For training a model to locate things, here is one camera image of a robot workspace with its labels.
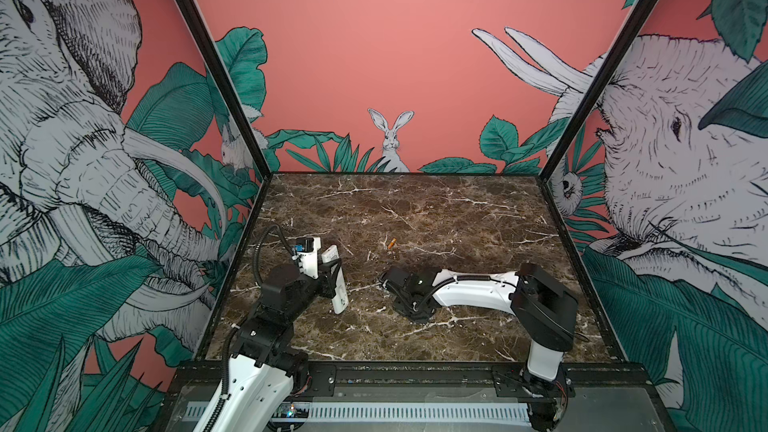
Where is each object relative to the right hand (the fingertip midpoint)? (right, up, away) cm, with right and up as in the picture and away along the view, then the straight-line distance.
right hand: (395, 313), depth 84 cm
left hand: (-14, +18, -11) cm, 26 cm away
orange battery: (-1, +18, +16) cm, 24 cm away
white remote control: (-14, +7, -9) cm, 18 cm away
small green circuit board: (-25, -18, -14) cm, 34 cm away
